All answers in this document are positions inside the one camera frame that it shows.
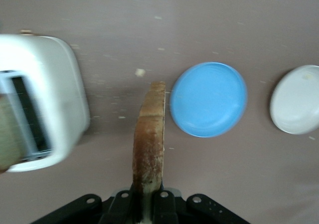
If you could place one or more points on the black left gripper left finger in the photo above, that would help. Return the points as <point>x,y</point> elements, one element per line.
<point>122,209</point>

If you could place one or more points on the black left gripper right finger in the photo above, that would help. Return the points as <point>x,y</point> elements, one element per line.
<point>164,209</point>

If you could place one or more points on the brown bread slice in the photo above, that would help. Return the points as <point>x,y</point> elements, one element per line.
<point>149,134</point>
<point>8,134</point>

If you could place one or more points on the blue plate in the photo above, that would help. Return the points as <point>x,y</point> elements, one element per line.
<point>208,99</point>

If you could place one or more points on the beige plate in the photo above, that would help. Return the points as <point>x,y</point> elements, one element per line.
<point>296,102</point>

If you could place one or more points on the white toaster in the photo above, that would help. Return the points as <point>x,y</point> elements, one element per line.
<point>57,84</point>

